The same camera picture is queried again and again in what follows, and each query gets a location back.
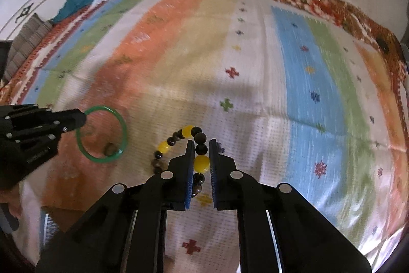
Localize yellow and black bead bracelet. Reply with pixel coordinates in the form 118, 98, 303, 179
150, 124, 213, 200

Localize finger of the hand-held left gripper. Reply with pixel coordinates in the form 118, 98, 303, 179
9, 121, 86, 146
0, 104, 87, 125

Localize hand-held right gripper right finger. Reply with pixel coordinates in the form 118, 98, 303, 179
209, 138, 373, 273

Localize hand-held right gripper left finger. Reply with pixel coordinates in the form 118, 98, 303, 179
36, 139, 196, 273

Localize green bangle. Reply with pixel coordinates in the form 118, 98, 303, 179
75, 106, 128, 161

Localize striped colourful mat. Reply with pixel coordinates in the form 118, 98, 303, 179
22, 0, 409, 273

